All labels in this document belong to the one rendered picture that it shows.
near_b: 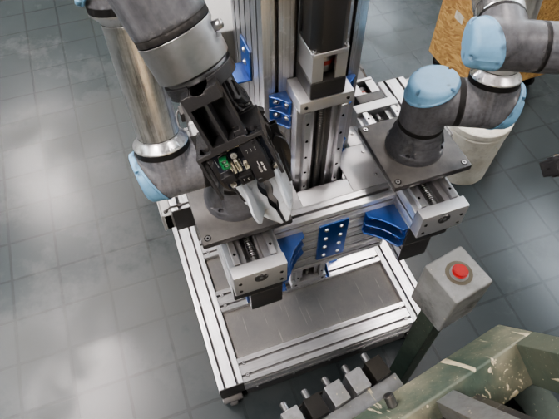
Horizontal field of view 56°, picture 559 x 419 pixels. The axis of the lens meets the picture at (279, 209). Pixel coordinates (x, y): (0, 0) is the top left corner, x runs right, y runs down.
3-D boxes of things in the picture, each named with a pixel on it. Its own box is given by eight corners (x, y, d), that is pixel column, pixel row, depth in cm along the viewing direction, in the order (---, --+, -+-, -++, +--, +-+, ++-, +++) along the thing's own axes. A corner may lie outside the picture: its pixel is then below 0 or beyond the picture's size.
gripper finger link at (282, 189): (289, 244, 59) (254, 182, 54) (283, 214, 64) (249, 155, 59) (314, 233, 59) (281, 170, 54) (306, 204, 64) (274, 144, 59)
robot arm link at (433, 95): (397, 100, 135) (407, 57, 124) (450, 104, 134) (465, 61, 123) (398, 135, 128) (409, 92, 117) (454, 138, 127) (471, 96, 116)
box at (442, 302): (442, 277, 149) (461, 244, 134) (472, 311, 143) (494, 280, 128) (409, 297, 146) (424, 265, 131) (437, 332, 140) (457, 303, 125)
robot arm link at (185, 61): (140, 36, 52) (215, -3, 50) (165, 76, 54) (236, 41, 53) (132, 61, 45) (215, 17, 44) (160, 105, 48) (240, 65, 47)
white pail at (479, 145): (471, 136, 281) (502, 66, 243) (502, 177, 265) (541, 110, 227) (418, 151, 275) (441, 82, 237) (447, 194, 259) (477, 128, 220)
